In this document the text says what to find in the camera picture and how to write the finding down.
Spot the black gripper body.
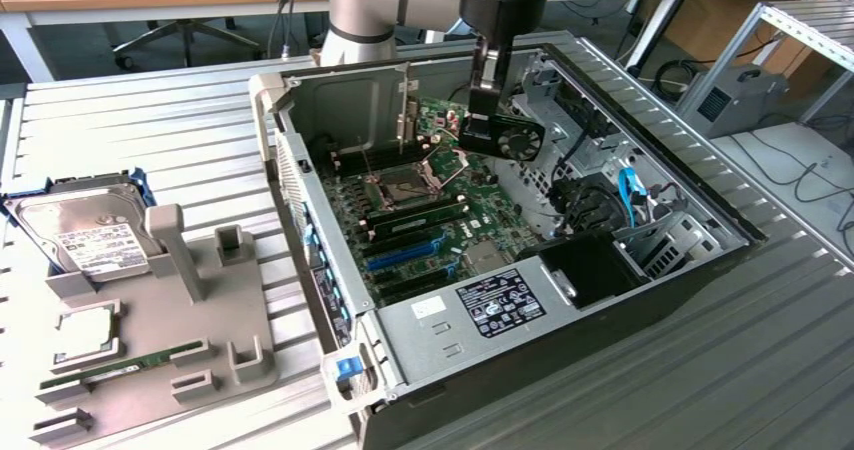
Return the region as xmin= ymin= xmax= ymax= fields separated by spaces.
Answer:
xmin=458 ymin=0 xmax=555 ymax=39

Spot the graphics card with black fan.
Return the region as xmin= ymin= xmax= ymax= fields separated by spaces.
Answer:
xmin=392 ymin=62 xmax=552 ymax=164

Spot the silver disk bay cage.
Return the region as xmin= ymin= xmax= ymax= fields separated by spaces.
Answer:
xmin=496 ymin=52 xmax=646 ymax=221

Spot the green motherboard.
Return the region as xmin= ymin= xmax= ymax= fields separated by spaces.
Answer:
xmin=312 ymin=134 xmax=535 ymax=309

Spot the black pole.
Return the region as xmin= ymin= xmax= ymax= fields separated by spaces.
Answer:
xmin=630 ymin=0 xmax=706 ymax=79

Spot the dark RAM stick white label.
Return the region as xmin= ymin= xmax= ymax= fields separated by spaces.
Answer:
xmin=370 ymin=209 xmax=468 ymax=239

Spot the silver chipset heatsink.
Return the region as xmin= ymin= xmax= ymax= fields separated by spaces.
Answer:
xmin=464 ymin=243 xmax=515 ymax=274

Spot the blue expansion slot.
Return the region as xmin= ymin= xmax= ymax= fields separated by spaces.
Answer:
xmin=364 ymin=242 xmax=435 ymax=271

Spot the long black expansion slot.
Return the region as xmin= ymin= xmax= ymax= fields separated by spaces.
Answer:
xmin=372 ymin=268 xmax=447 ymax=289
xmin=383 ymin=282 xmax=462 ymax=305

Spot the grey equipment box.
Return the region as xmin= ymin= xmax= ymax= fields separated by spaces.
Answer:
xmin=676 ymin=64 xmax=793 ymax=139

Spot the grey power supply unit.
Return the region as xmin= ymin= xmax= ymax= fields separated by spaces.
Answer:
xmin=370 ymin=254 xmax=588 ymax=391

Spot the black office chair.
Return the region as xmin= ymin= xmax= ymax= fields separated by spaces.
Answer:
xmin=109 ymin=17 xmax=265 ymax=69

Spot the blue disk carrier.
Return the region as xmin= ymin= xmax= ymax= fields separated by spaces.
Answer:
xmin=0 ymin=167 xmax=159 ymax=221

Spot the open black PC case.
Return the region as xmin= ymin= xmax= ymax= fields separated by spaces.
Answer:
xmin=247 ymin=29 xmax=769 ymax=450

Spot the silver hard disk drive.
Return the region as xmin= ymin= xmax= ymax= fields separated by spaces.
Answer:
xmin=3 ymin=182 xmax=152 ymax=284

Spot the grey parts rack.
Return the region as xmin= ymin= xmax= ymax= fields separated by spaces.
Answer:
xmin=29 ymin=202 xmax=281 ymax=446

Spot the silver CPU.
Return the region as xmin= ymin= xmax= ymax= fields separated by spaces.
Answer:
xmin=53 ymin=309 xmax=115 ymax=364

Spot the green RAM stick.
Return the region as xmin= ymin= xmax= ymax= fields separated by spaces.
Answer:
xmin=39 ymin=338 xmax=205 ymax=390

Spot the CPU socket with metal frame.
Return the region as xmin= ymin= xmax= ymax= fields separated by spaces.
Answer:
xmin=416 ymin=142 xmax=479 ymax=191

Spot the black wire bundle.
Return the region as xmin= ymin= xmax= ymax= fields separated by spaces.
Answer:
xmin=550 ymin=177 xmax=632 ymax=236

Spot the coiled black cable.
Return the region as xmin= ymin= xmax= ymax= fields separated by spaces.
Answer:
xmin=652 ymin=58 xmax=702 ymax=96

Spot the blue SATA wire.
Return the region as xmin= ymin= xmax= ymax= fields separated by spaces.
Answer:
xmin=618 ymin=166 xmax=646 ymax=229

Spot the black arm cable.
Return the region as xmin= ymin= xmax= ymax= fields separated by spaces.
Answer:
xmin=265 ymin=0 xmax=299 ymax=61

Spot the aluminium frame table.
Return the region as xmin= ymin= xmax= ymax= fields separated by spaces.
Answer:
xmin=676 ymin=0 xmax=854 ymax=124

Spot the black loose cable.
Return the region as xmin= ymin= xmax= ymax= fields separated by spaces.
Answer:
xmin=730 ymin=132 xmax=854 ymax=231

